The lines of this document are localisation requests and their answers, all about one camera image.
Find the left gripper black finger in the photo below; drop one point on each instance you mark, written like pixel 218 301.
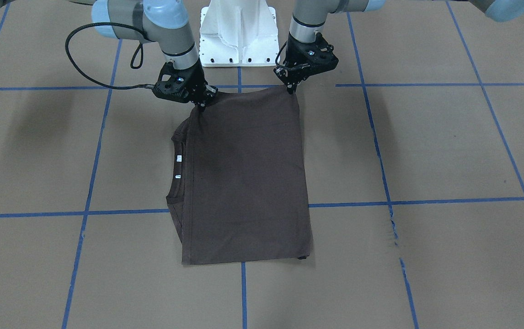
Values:
pixel 291 87

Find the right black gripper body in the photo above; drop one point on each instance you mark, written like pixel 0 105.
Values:
pixel 196 80

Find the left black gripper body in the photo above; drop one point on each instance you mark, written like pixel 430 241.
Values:
pixel 295 58

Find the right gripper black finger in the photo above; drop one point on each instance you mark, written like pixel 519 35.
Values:
pixel 205 96

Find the dark brown t-shirt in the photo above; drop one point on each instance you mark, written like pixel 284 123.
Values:
pixel 238 191

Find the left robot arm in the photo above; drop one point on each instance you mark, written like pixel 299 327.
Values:
pixel 309 16

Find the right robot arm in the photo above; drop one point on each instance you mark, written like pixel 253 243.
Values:
pixel 166 23

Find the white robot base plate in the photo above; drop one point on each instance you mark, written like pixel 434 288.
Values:
pixel 238 33

